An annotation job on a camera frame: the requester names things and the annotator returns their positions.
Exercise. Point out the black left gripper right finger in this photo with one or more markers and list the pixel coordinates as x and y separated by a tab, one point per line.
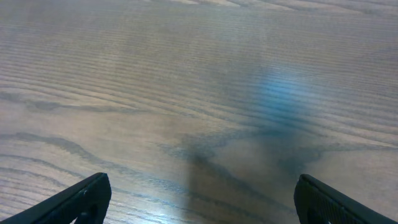
318	203

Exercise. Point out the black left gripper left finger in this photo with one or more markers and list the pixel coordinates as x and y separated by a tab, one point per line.
85	202

